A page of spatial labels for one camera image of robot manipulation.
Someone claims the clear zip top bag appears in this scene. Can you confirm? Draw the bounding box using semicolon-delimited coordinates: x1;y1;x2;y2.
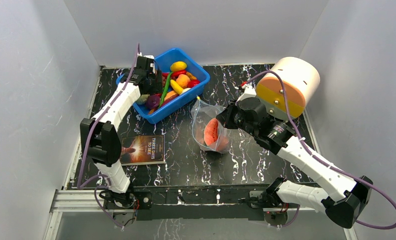
191;97;230;154

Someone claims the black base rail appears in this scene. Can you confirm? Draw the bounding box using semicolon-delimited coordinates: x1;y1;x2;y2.
100;185;289;223

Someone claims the purple toy eggplant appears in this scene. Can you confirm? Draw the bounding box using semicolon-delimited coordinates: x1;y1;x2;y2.
145;94;160;110

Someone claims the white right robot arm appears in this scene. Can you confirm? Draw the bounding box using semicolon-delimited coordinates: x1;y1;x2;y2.
216;93;371;229

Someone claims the toy watermelon slice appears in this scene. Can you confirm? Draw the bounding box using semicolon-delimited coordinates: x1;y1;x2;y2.
204;118;219;146

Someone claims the yellow toy banana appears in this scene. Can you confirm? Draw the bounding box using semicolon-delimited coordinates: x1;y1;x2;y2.
170;79;184;95

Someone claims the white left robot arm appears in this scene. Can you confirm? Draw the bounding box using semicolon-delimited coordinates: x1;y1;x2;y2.
77;53;162;208

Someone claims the three days to see book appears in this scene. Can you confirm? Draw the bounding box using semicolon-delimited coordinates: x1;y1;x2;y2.
120;135;166;166

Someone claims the red toy tomato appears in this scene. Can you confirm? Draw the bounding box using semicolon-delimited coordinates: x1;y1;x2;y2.
187;79;201;88

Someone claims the orange toy peach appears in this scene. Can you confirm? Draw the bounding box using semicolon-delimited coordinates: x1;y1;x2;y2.
176;74;191;89

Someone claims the yellow toy lemon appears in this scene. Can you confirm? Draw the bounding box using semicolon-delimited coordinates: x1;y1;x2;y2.
170;61;187;72

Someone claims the blue plastic bin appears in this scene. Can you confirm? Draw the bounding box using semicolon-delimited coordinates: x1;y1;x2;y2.
130;48;210;124

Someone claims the cream cylinder with coloured face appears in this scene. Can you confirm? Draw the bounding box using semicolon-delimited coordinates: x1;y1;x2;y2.
256;56;320;120

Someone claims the green toy bean pod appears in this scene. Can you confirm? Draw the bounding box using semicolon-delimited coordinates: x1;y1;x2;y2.
158;72;173;108

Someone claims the red toy chili pepper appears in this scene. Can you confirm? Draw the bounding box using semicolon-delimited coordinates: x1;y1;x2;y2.
162;69;187;79

